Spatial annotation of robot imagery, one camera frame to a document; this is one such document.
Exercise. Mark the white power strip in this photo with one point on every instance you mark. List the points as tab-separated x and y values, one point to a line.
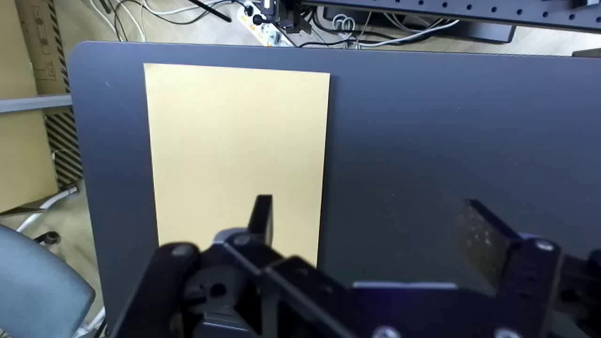
265	22

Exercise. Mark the grey office chair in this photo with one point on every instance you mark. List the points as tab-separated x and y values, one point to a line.
39	294

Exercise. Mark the large cardboard box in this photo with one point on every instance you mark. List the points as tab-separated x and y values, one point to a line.
37	149

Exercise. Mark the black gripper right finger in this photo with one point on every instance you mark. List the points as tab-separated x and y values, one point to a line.
486	241

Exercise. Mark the tan cardboard sheet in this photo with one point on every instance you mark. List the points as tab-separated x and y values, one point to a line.
223	136

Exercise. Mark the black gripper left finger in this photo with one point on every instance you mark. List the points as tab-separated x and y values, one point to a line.
261	219

